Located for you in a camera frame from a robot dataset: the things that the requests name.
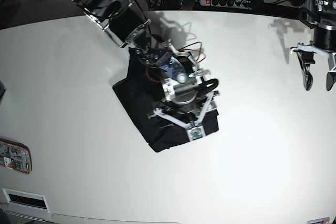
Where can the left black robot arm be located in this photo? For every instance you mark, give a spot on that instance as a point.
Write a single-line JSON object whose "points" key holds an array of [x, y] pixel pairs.
{"points": [[318, 15]]}

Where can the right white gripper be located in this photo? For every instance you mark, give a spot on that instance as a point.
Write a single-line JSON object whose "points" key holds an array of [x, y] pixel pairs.
{"points": [[198, 117]]}

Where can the sticker at bottom right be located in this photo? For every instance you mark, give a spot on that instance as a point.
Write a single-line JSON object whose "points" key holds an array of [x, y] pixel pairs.
{"points": [[324, 220]]}

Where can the black T-shirt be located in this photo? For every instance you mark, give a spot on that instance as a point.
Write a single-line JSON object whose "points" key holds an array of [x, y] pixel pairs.
{"points": [[155, 76]]}

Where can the white power strip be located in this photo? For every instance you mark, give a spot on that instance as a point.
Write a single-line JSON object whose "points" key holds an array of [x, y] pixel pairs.
{"points": [[238, 4]]}

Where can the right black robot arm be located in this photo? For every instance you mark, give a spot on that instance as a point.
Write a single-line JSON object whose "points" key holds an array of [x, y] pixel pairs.
{"points": [[124, 26]]}

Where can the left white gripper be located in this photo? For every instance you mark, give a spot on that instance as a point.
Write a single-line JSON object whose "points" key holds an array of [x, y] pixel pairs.
{"points": [[323, 43]]}

